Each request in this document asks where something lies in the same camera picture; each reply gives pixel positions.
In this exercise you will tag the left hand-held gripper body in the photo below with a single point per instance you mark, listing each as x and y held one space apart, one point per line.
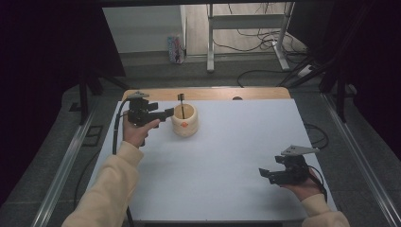
138 110

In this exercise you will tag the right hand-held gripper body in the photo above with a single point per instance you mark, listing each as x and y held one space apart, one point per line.
294 171

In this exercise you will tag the cream wooden cup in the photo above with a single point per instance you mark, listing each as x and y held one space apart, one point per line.
186 126

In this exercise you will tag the person's right hand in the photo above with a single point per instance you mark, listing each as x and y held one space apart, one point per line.
307 189

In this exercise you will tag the person's left hand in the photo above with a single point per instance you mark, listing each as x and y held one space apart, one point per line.
134 134

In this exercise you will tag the thin black pen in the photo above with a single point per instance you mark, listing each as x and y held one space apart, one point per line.
181 96

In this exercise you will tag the white table mat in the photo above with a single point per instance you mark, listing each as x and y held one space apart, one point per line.
220 164

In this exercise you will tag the black floor socket plate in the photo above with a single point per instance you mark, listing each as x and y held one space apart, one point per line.
93 135

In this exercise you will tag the black tripod stand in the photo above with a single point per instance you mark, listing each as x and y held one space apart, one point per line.
83 94

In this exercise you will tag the colourful printed packet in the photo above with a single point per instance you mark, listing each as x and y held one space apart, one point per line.
176 48

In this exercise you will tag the white panel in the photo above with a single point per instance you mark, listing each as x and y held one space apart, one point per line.
142 28

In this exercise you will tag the black metal stand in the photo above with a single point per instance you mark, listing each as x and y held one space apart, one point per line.
340 94

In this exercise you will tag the white power strip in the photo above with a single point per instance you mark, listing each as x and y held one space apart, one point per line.
305 71

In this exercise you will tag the aluminium floor rail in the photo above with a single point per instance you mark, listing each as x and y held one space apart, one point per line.
63 170
362 157

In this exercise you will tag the white metal stand frame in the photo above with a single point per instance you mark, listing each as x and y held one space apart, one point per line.
249 21

